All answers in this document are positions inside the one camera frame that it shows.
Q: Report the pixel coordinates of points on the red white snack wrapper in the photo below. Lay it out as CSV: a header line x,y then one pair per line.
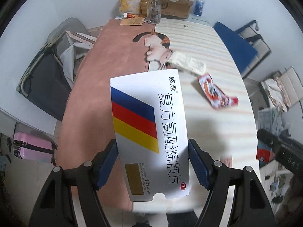
x,y
217,98

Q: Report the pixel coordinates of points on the pink suitcase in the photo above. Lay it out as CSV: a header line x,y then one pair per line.
x,y
29,147

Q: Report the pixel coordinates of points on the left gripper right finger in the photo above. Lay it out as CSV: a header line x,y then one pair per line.
x,y
250,206

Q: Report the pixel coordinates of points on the blue cushioned chair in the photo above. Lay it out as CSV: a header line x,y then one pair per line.
x,y
246,46

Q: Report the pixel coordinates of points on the clear glass bottle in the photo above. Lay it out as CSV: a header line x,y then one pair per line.
x,y
154,12

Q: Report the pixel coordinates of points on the black folding cot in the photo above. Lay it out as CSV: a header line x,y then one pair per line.
x,y
44,83

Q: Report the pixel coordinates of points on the white chair with bag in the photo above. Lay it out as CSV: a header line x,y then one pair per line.
x,y
283,91

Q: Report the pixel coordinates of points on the blue water bottle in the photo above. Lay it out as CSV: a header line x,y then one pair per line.
x,y
198,7

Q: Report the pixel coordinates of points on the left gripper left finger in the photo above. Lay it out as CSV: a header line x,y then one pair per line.
x,y
54,206

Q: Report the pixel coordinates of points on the cardboard box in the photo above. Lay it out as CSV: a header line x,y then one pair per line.
x,y
176,8

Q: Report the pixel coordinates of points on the white medicine box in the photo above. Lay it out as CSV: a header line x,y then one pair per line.
x,y
150,128

